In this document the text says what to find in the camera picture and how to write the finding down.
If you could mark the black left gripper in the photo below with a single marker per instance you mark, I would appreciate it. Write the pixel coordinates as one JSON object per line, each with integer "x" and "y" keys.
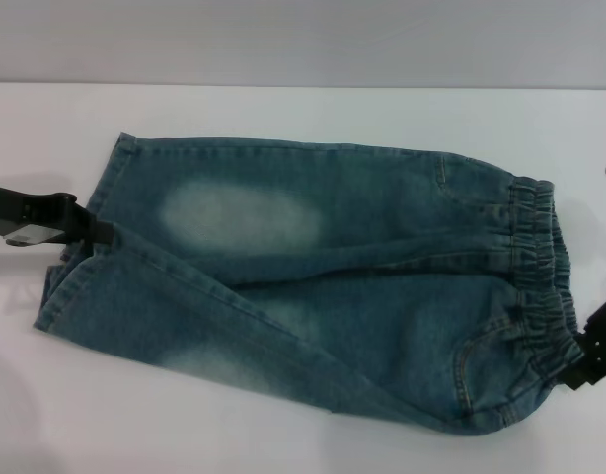
{"x": 36, "y": 212}

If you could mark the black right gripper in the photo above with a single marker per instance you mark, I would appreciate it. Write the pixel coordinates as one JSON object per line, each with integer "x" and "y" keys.
{"x": 604, "y": 340}

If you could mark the blue denim shorts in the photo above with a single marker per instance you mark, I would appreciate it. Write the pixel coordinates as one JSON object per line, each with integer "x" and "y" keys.
{"x": 357, "y": 237}

